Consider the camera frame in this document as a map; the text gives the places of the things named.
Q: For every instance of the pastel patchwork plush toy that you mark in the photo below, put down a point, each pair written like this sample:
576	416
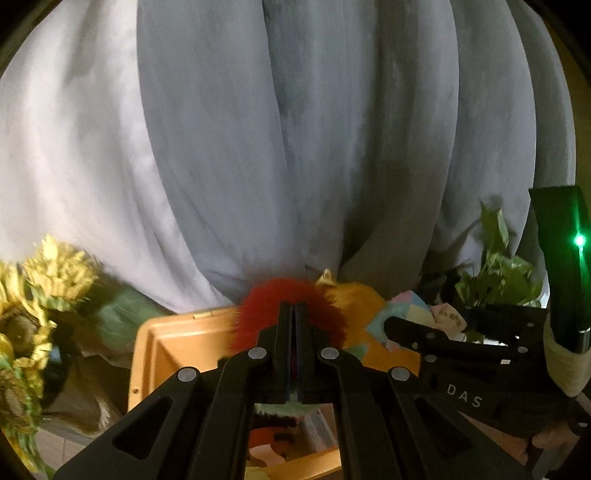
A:
406	309

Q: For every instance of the sunflower bouquet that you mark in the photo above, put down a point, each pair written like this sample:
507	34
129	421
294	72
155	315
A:
46	286

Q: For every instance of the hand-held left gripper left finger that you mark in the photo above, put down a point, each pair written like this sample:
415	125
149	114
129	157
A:
221	424

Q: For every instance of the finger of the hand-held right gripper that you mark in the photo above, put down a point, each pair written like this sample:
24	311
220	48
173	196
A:
438	344
508	323

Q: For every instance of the pale pink curtain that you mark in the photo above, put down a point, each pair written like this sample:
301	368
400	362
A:
69	161

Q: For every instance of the red and green plush toy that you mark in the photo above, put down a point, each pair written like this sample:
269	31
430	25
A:
263	304

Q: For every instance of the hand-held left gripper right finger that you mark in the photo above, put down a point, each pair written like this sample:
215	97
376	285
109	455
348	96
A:
369	424

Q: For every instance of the person's right hand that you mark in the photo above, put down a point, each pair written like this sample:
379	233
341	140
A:
558	445

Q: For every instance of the green leafy plant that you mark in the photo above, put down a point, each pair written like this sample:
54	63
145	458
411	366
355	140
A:
498	277

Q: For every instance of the grey curtain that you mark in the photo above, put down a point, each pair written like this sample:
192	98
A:
323	138

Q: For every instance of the pale green ribbed vase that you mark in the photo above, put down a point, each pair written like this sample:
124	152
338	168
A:
83	397

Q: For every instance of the black mouse plush toy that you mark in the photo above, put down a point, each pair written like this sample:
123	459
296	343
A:
272	443

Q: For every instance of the orange plastic crate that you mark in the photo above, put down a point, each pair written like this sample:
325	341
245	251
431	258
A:
175	341

